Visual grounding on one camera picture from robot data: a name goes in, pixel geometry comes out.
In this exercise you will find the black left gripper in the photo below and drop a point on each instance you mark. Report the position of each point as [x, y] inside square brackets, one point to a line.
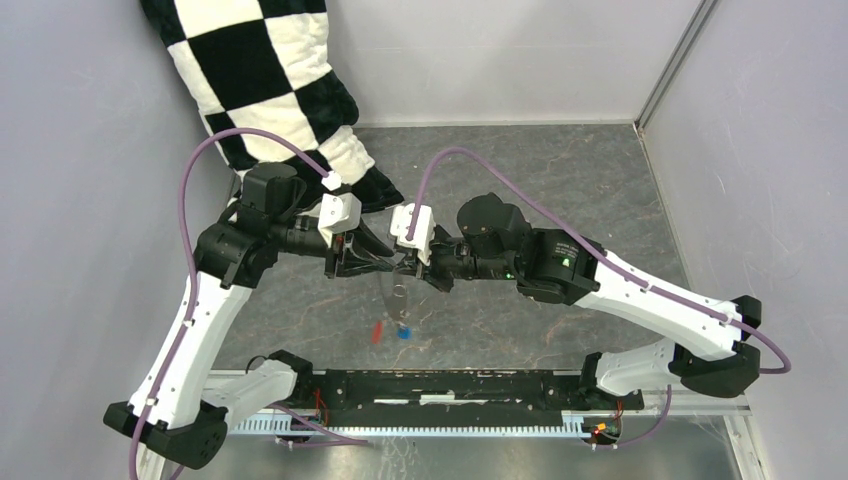
[350, 264]

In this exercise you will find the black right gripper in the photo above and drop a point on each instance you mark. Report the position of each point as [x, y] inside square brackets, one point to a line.
[411, 265]

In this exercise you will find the blue capped key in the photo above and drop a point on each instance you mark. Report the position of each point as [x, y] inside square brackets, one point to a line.
[403, 332]

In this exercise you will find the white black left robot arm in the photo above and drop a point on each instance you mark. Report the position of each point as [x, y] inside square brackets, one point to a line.
[171, 414]

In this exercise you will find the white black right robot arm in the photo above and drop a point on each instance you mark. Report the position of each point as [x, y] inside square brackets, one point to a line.
[703, 343]

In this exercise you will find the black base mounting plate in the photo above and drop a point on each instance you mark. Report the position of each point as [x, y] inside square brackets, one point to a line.
[451, 398]

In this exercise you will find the black white checkered pillow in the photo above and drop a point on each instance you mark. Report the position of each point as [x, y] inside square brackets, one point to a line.
[264, 65]

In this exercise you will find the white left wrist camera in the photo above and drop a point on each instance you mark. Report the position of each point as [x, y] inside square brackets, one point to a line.
[340, 210]

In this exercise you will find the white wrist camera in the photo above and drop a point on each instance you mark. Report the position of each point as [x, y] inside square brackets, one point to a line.
[340, 210]
[413, 234]

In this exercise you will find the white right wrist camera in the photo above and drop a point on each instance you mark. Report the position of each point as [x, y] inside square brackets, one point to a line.
[413, 234]

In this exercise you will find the white slotted cable duct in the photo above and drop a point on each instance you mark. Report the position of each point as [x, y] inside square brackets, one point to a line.
[270, 423]

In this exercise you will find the aluminium corner frame post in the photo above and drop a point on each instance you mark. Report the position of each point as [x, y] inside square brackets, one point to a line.
[675, 63]

